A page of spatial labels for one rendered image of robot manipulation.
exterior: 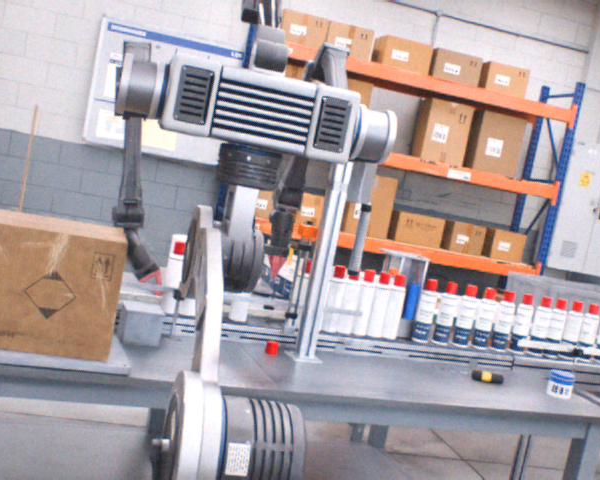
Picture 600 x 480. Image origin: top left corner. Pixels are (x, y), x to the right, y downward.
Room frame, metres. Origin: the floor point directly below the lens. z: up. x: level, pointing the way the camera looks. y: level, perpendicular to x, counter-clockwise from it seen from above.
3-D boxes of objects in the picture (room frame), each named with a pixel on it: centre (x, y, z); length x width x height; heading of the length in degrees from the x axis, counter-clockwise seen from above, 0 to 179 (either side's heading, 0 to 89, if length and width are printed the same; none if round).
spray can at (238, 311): (2.20, 0.12, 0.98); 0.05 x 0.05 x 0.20
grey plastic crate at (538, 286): (4.11, -1.52, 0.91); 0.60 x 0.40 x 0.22; 108
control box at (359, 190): (2.20, -0.12, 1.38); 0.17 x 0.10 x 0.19; 166
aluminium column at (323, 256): (2.12, -0.08, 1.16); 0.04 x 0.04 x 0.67; 21
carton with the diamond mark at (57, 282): (1.72, 0.53, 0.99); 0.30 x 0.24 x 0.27; 106
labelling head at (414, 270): (2.48, -0.35, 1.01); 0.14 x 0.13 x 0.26; 111
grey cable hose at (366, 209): (2.21, -0.18, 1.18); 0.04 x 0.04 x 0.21
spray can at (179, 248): (2.12, 0.31, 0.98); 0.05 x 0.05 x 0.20
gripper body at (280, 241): (2.30, 0.05, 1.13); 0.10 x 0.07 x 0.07; 110
